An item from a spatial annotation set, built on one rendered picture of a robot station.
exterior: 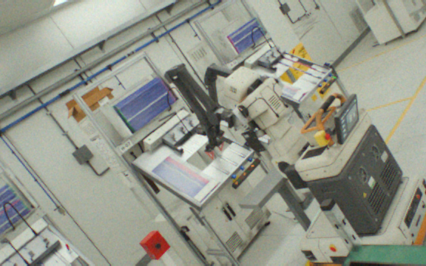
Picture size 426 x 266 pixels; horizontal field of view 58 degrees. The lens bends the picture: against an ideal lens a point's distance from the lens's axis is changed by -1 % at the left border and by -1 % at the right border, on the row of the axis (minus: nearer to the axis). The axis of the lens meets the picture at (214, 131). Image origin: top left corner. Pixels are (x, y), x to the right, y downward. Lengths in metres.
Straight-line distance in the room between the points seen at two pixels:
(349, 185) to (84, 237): 3.13
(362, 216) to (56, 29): 3.93
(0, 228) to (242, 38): 2.76
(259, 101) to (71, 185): 2.76
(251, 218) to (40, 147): 2.37
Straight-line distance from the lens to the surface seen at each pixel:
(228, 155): 3.13
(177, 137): 3.22
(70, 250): 2.78
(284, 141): 2.39
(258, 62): 4.13
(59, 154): 4.52
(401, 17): 6.93
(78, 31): 5.03
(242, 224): 3.41
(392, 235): 2.26
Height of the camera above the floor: 1.57
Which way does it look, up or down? 10 degrees down
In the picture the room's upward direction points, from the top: 35 degrees counter-clockwise
